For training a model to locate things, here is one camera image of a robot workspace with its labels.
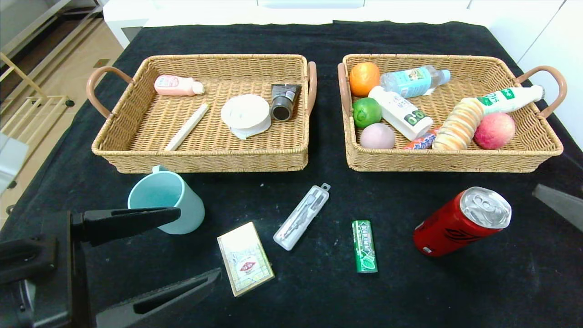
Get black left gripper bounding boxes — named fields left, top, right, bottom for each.
left=0, top=206, right=222, bottom=328

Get teal plastic mug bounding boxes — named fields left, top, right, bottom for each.
left=127, top=165, right=205, bottom=235

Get green chewing gum pack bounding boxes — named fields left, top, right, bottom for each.
left=352, top=220, right=378, bottom=274

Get white yogurt bottle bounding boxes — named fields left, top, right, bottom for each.
left=368, top=86, right=434, bottom=141

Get red soda can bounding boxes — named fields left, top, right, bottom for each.
left=413, top=186, right=512, bottom=258

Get cream playing card box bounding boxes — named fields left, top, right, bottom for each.
left=217, top=222, right=276, bottom=297

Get flat white stick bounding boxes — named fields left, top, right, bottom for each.
left=164, top=103, right=210, bottom=152

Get clear plastic compass case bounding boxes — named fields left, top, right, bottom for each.
left=273, top=183, right=331, bottom=251

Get pink lotion bottle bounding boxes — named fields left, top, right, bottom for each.
left=154, top=75, right=205, bottom=97

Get black table cloth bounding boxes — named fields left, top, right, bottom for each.
left=0, top=20, right=583, bottom=328

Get white tape roll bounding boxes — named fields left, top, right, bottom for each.
left=220, top=94, right=271, bottom=140

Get dark grey cosmetic tube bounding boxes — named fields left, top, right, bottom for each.
left=270, top=83, right=302, bottom=122

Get beige wooden rolling rack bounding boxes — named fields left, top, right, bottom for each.
left=0, top=51, right=77, bottom=217

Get white table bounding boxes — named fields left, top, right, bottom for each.
left=102, top=0, right=490, bottom=50

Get pale pink round fruit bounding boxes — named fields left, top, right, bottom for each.
left=359, top=123, right=396, bottom=150

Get green lime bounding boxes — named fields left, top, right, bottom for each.
left=353, top=97, right=383, bottom=129

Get orange fruit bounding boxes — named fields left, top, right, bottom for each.
left=349, top=62, right=381, bottom=97

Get orange wrapped sausage snack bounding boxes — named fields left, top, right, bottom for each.
left=403, top=127, right=440, bottom=150

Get clear water bottle blue label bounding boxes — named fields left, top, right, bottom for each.
left=379, top=66, right=451, bottom=99

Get striped bread roll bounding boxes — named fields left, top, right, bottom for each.
left=432, top=97, right=483, bottom=151

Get red peach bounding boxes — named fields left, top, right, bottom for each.
left=474, top=113, right=517, bottom=150

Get white milk bottle green label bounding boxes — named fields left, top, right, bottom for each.
left=476, top=85, right=545, bottom=114

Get rectangular wicker basket brown handles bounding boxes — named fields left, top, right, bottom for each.
left=87, top=54, right=318, bottom=174
left=338, top=54, right=568, bottom=173

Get grey metal shelf frame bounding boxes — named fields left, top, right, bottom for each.
left=0, top=0, right=105, bottom=69

